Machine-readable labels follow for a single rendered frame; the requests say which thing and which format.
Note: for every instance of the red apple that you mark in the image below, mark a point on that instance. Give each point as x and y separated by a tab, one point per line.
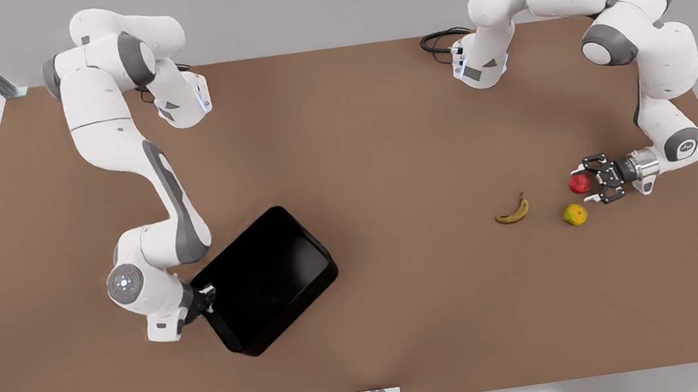
579	184

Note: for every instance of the black storage box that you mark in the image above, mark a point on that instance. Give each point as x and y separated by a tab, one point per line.
266	278

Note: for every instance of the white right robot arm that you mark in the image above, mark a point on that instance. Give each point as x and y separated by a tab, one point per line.
98	126

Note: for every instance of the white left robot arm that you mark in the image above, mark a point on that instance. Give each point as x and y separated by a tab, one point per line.
661	55

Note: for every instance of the yellow green round fruit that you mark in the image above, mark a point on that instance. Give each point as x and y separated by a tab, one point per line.
575	214

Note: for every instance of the yellow brown banana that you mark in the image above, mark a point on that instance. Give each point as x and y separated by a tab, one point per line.
515	214

